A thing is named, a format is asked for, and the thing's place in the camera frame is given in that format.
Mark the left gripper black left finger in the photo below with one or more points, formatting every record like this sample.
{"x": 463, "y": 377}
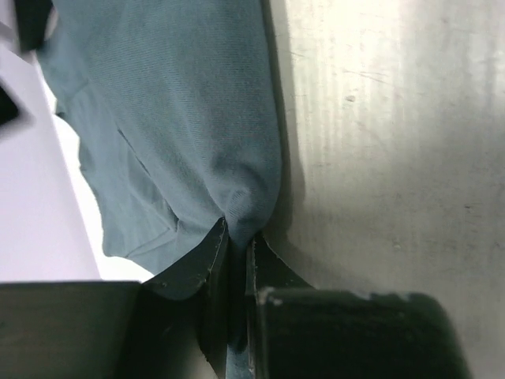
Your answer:
{"x": 179, "y": 325}

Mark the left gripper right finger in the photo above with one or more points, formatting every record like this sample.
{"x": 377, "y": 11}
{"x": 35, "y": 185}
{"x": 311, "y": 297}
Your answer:
{"x": 264, "y": 268}

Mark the blue-grey t shirt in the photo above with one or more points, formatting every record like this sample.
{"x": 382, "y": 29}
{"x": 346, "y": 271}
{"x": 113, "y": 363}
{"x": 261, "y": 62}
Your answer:
{"x": 175, "y": 111}

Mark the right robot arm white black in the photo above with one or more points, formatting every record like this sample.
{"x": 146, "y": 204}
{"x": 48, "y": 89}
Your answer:
{"x": 25, "y": 29}

